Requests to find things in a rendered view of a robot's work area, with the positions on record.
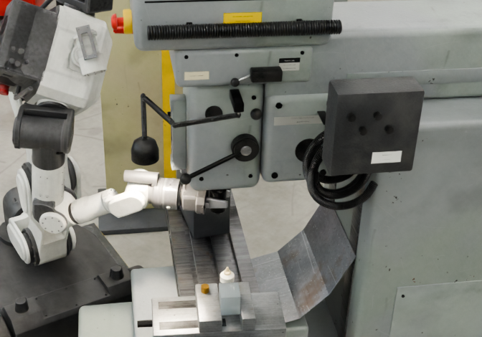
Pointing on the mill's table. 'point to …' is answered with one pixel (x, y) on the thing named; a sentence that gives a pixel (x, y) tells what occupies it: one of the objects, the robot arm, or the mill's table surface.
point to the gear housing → (239, 64)
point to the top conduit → (244, 29)
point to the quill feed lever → (247, 150)
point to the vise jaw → (208, 309)
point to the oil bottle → (227, 276)
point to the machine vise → (257, 316)
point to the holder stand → (198, 224)
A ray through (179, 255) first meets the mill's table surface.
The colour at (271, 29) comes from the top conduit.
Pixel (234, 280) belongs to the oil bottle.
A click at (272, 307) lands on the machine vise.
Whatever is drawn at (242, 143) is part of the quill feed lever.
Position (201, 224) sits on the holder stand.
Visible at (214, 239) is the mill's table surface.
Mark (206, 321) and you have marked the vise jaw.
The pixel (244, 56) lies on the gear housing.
